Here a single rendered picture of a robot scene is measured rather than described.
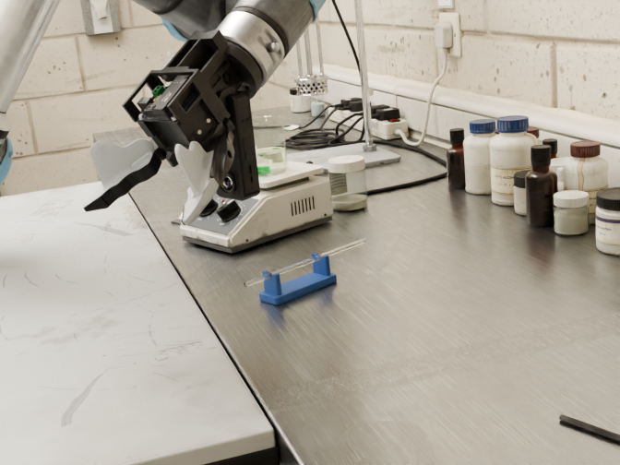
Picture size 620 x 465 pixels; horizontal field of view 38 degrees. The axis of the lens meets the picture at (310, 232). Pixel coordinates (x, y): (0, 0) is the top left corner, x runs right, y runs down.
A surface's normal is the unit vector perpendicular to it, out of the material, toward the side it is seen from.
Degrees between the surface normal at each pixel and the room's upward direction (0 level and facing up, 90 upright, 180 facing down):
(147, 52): 90
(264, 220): 90
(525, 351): 0
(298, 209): 90
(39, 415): 0
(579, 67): 90
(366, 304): 0
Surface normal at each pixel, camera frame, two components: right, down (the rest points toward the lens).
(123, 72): 0.30, 0.23
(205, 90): 0.76, 0.10
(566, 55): -0.95, 0.17
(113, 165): 0.35, 0.44
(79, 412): -0.10, -0.96
